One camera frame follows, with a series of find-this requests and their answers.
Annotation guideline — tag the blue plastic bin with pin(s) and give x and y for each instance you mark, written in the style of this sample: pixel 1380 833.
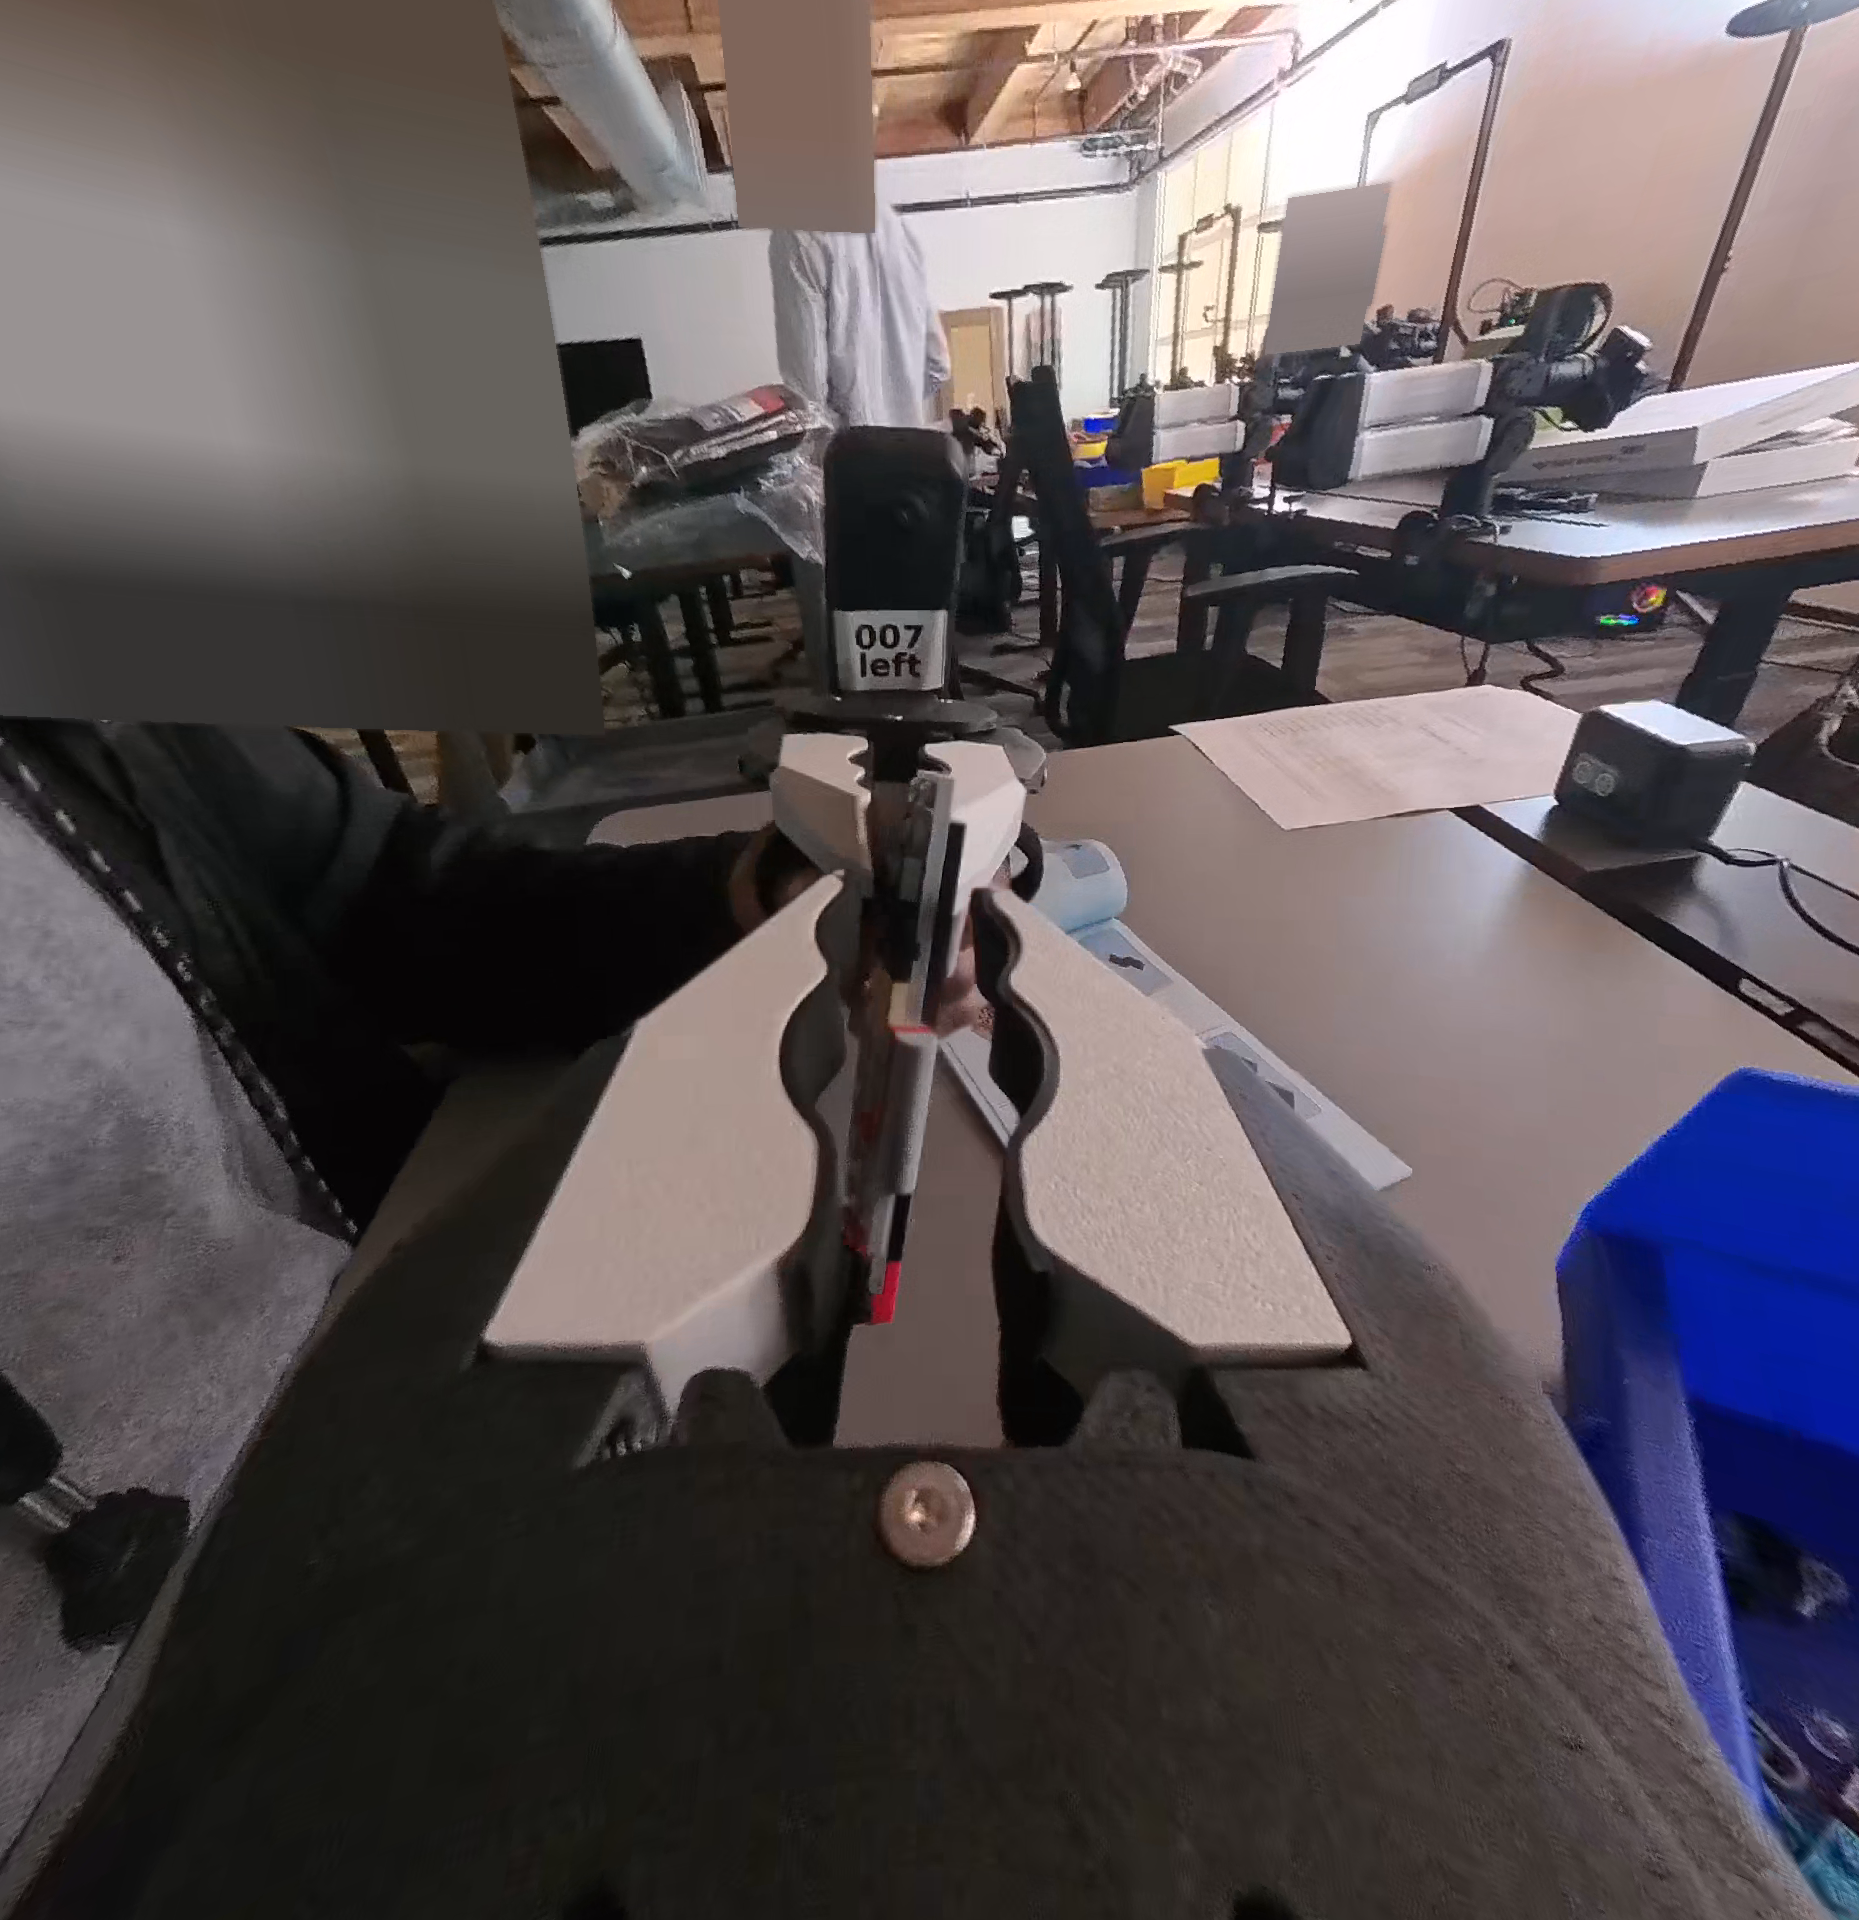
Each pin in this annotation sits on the blue plastic bin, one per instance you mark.
pixel 1664 1350

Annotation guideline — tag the person's left hand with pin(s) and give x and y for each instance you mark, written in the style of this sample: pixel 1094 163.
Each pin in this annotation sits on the person's left hand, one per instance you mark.
pixel 763 884

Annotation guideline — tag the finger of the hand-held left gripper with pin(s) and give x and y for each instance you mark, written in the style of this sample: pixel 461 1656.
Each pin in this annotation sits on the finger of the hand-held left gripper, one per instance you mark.
pixel 993 811
pixel 817 802

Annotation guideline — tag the large flat white box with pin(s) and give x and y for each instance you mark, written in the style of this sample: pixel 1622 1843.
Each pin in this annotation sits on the large flat white box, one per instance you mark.
pixel 1740 429

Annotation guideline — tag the yellow storage bin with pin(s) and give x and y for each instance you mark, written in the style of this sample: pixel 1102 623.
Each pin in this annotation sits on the yellow storage bin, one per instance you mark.
pixel 1176 480

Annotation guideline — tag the black computer monitor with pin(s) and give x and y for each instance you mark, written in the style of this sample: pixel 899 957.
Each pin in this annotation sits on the black computer monitor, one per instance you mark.
pixel 607 391

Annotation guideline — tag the dark cube device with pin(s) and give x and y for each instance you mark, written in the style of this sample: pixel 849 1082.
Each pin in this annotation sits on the dark cube device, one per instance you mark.
pixel 1664 772

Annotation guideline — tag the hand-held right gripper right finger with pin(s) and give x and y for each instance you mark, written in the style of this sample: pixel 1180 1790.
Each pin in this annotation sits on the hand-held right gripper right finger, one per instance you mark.
pixel 1170 1200

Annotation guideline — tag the plastic wrapped bundle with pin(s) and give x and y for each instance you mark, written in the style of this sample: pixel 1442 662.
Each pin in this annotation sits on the plastic wrapped bundle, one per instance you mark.
pixel 705 434

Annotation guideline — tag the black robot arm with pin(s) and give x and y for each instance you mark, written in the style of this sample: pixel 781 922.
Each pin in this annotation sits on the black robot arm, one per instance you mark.
pixel 1320 420
pixel 1560 374

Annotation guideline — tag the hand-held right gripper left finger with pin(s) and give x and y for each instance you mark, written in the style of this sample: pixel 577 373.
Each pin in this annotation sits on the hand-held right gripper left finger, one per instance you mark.
pixel 675 1184

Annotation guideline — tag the computer with coloured lights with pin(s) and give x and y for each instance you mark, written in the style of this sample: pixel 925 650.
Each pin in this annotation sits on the computer with coloured lights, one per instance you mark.
pixel 1634 602

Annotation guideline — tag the black pole stand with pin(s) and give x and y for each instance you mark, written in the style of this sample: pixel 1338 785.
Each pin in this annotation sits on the black pole stand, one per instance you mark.
pixel 1814 15

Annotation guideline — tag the pile of mixed toy bricks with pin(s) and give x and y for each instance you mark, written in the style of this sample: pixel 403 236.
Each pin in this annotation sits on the pile of mixed toy bricks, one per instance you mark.
pixel 1814 1771

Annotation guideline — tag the black office chair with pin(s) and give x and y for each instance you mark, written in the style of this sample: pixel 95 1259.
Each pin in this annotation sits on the black office chair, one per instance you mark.
pixel 1080 601

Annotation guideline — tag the grey-brown desk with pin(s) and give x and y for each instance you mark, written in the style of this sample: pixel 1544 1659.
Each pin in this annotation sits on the grey-brown desk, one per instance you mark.
pixel 1394 974

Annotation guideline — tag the brown handbag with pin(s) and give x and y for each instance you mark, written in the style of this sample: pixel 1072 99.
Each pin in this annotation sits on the brown handbag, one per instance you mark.
pixel 1830 734

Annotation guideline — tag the grey red toy brick model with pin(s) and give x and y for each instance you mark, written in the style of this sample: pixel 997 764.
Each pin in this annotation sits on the grey red toy brick model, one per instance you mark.
pixel 901 1124

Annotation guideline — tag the dark side desk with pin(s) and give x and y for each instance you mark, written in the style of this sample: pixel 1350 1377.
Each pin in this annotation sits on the dark side desk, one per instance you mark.
pixel 1620 901

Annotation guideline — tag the white paper sheet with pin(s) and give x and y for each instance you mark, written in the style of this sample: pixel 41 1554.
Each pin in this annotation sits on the white paper sheet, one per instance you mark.
pixel 1380 751

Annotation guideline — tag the pale insulated air duct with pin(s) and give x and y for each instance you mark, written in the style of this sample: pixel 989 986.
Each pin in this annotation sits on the pale insulated air duct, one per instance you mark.
pixel 631 105

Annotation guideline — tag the background work table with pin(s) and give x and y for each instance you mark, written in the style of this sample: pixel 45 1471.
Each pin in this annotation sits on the background work table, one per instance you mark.
pixel 1620 524

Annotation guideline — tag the brick instruction booklet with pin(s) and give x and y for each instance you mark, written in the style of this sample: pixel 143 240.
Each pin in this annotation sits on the brick instruction booklet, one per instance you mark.
pixel 1086 884

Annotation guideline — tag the person's left forearm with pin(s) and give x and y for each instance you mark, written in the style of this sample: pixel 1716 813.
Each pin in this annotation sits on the person's left forearm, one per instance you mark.
pixel 571 945

